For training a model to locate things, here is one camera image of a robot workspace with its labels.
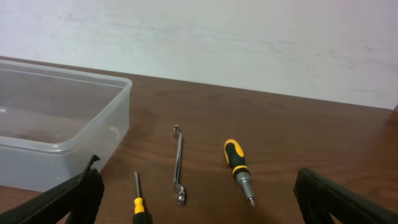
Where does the silver offset ring wrench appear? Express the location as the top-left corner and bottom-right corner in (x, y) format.
(174, 124), (186, 205)

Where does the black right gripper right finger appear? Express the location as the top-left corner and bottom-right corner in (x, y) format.
(294, 168), (397, 224)

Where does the clear plastic container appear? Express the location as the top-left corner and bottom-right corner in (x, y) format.
(1, 60), (132, 192)

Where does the small yellow black screwdriver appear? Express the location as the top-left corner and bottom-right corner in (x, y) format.
(132, 171), (148, 224)

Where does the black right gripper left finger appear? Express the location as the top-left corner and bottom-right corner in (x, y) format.
(1, 155), (104, 224)

